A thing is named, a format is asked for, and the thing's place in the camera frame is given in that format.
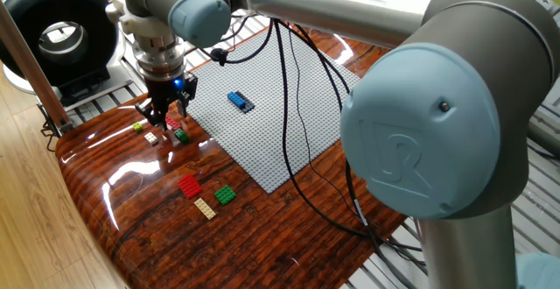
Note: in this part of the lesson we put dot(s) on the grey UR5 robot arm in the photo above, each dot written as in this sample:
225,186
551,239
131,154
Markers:
420,131

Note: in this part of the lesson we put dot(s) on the red wide Lego plate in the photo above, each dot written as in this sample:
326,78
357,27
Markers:
190,186

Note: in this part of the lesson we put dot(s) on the green square Lego plate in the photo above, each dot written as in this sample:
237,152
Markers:
225,195

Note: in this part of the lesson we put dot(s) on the white Lego brick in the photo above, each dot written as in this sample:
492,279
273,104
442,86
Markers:
151,138

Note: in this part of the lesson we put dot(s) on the blue Lego brick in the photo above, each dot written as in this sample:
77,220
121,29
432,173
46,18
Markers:
236,100

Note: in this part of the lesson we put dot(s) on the wood pattern table mat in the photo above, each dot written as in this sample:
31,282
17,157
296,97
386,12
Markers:
262,245

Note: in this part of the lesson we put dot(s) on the lime green Lego brick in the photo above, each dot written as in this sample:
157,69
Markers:
137,127

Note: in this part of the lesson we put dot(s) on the grey Lego baseplate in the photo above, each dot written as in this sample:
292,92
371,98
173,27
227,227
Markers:
271,127

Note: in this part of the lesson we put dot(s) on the brown wooden pole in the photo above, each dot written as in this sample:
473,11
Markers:
36,79

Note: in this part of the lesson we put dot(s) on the green small Lego brick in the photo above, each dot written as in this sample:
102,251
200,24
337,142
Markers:
182,136

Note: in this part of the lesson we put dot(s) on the tan Lego plate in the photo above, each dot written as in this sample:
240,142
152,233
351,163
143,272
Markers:
205,208

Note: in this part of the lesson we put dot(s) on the red long Lego brick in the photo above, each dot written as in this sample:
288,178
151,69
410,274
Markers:
172,123

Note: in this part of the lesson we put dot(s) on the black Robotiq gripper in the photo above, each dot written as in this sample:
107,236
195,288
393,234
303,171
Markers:
166,92

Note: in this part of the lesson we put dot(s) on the black Lego plate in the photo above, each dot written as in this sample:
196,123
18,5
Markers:
249,104

